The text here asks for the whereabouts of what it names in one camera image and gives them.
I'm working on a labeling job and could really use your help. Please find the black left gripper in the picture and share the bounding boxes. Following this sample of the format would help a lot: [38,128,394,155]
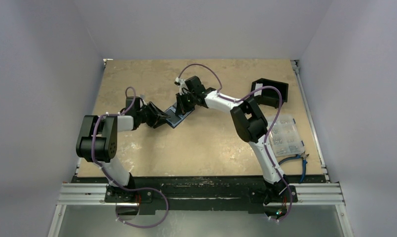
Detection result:
[137,102,170,128]

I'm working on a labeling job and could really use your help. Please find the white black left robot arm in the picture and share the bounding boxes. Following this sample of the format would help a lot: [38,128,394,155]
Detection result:
[76,96,170,202]

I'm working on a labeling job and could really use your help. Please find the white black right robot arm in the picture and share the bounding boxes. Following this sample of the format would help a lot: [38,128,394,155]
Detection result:
[175,76,292,201]

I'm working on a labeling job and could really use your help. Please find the white label card in bin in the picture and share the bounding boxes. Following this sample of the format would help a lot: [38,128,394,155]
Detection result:
[253,83,263,97]

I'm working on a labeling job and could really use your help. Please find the clear plastic screw box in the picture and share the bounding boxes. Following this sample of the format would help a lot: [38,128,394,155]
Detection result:
[268,114,305,157]

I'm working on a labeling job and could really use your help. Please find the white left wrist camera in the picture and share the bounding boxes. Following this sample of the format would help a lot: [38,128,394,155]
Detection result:
[140,97,147,106]

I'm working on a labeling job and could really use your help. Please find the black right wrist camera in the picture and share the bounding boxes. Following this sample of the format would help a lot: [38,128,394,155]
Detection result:
[174,76,204,95]

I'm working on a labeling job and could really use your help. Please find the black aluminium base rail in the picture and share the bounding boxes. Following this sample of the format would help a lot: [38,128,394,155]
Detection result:
[58,176,344,216]

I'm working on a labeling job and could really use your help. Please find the blue handled pliers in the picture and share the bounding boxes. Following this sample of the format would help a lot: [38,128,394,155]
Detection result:
[278,154,310,184]

